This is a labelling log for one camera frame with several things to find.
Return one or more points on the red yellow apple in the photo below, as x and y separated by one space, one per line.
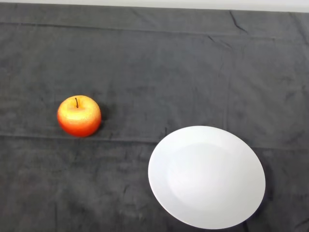
79 120

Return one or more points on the white round plate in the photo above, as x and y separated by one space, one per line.
207 178

